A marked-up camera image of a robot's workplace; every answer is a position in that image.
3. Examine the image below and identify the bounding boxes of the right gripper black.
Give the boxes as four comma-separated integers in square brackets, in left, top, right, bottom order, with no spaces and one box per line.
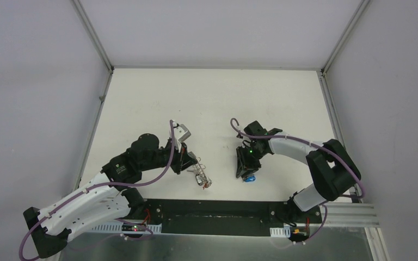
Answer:
[236,145,267,178]

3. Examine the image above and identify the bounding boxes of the blue key tag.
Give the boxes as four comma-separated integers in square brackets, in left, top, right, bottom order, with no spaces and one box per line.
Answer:
[242,175,256,182]

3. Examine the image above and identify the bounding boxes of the metal disc with key rings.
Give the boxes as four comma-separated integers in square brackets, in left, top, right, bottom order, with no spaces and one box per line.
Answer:
[188,157,212,190]

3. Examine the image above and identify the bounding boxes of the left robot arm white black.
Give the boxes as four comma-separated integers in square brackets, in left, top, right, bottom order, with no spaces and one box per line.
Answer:
[19,127,197,260]

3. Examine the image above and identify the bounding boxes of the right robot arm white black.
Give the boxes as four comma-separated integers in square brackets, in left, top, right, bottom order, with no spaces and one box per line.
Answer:
[230,118,361,223]

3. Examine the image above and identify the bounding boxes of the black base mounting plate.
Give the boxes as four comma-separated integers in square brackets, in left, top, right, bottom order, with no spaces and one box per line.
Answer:
[126,199,322,237]

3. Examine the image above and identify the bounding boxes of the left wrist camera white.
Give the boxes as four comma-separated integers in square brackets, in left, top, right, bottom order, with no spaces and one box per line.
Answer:
[170,121,192,151]

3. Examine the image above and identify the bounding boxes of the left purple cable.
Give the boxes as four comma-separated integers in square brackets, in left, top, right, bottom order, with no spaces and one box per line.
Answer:
[19,119,177,261]

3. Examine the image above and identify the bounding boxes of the purple cable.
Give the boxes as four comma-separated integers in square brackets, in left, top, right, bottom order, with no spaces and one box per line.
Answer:
[230,117,366,246]
[19,119,177,261]

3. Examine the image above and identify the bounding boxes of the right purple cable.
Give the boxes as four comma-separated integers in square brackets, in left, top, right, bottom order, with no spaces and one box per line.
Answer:
[230,117,366,246]

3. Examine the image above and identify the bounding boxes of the aluminium frame rail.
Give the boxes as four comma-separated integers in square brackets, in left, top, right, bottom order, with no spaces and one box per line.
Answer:
[54,196,380,228]

